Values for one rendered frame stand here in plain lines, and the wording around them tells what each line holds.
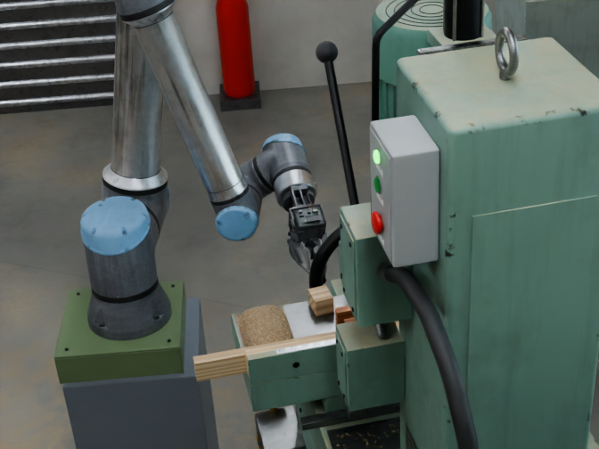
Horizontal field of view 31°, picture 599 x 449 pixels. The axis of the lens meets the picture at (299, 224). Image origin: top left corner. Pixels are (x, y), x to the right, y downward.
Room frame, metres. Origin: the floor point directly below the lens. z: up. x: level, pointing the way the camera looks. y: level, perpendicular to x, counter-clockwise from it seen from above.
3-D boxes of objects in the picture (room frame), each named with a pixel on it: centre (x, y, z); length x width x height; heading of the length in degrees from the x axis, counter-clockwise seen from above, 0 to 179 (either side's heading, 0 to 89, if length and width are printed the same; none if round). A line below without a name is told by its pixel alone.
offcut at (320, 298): (1.61, -0.03, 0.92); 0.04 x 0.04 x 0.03; 16
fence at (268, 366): (1.47, -0.19, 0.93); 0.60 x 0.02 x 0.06; 100
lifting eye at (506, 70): (1.22, -0.27, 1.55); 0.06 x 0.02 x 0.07; 10
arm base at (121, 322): (2.01, 0.40, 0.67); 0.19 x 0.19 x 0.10
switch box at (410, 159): (1.17, -0.13, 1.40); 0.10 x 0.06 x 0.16; 10
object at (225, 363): (1.49, -0.10, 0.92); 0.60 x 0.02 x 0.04; 100
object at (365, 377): (1.30, -0.09, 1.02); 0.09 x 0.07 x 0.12; 100
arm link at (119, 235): (2.03, 0.40, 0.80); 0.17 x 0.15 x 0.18; 175
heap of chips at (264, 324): (1.55, 0.07, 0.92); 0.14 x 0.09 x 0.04; 10
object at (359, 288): (1.27, -0.10, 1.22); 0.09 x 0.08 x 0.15; 10
